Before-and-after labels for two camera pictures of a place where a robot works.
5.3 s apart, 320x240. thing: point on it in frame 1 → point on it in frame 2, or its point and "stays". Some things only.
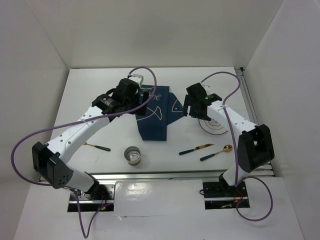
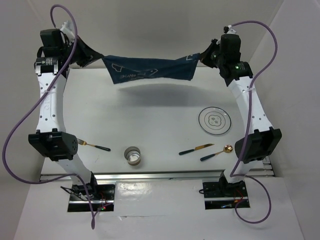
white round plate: (213, 126) stays
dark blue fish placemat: (163, 108) → (123, 69)
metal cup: (132, 155) stays
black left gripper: (141, 111) → (88, 54)
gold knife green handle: (197, 148) stays
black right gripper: (188, 102) → (206, 54)
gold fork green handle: (97, 147) stays
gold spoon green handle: (227, 148) stays
